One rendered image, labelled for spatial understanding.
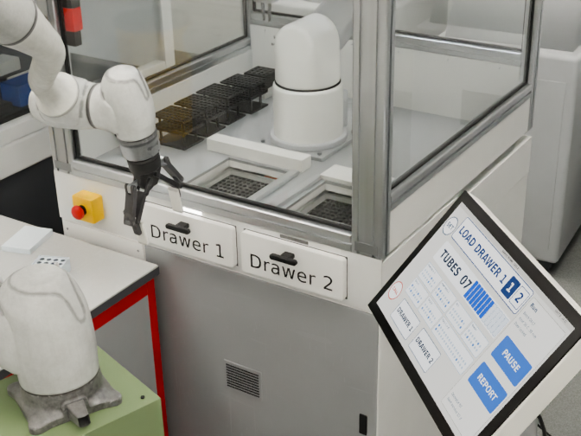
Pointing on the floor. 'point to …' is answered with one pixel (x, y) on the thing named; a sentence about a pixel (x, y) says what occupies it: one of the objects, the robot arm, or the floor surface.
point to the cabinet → (275, 350)
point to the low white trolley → (105, 300)
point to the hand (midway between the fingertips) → (160, 223)
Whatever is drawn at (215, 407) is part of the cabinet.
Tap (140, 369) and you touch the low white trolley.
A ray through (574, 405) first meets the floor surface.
